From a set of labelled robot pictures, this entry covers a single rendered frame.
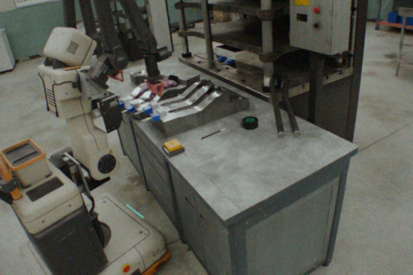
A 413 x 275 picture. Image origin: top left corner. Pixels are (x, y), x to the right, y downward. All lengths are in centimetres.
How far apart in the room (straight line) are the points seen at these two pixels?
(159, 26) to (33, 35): 385
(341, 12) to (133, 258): 166
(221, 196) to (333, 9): 107
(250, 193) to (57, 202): 76
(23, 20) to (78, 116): 731
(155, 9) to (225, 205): 513
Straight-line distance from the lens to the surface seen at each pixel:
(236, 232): 116
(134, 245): 175
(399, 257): 211
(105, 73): 130
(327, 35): 170
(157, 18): 597
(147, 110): 163
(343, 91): 249
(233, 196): 113
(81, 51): 140
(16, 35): 876
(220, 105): 162
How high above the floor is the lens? 155
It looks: 27 degrees down
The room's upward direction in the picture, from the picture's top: 7 degrees counter-clockwise
